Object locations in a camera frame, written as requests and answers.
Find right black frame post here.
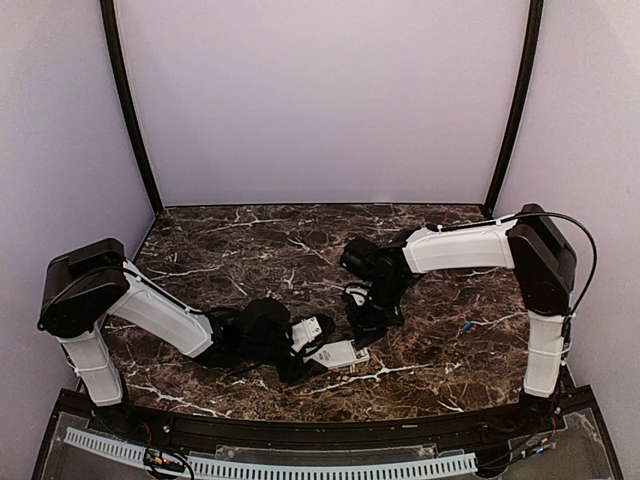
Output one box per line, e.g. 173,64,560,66
482,0,544,218

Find white slotted cable duct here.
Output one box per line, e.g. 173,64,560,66
63,427,478,479

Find black frame post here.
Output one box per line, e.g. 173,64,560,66
99,0,164,216
482,0,544,218

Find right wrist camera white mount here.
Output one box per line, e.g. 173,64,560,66
341,283,369,307

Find black front rail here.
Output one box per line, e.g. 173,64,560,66
54,386,595,451

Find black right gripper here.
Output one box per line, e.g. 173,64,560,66
344,278,407,351

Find left black frame post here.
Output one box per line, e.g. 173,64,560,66
99,0,164,216

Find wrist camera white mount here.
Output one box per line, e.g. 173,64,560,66
341,283,369,307
291,314,335,356

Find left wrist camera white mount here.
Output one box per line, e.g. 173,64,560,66
291,314,335,356

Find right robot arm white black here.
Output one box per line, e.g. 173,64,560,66
339,204,586,434

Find white remote control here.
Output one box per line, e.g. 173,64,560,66
304,340,370,370

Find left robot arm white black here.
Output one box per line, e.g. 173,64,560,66
37,238,322,436

